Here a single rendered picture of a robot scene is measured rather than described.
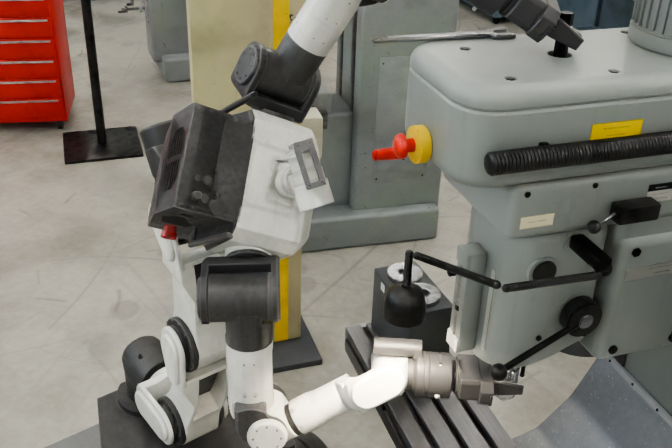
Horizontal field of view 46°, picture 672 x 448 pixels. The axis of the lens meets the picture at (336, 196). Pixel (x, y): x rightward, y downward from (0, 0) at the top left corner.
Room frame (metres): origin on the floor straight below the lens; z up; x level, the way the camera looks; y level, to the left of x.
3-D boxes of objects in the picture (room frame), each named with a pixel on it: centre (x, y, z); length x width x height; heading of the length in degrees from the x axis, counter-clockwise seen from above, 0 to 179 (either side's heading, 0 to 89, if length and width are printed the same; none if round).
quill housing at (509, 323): (1.21, -0.35, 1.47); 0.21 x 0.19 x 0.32; 19
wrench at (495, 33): (1.28, -0.17, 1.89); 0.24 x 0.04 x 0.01; 106
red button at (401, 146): (1.13, -0.10, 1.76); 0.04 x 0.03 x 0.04; 19
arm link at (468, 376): (1.22, -0.25, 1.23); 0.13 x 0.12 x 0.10; 178
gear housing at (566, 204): (1.23, -0.38, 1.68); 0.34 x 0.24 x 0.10; 109
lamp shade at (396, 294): (1.11, -0.12, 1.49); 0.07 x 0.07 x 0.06
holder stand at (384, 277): (1.67, -0.20, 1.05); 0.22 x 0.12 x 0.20; 22
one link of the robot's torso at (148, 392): (1.72, 0.42, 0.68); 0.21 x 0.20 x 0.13; 39
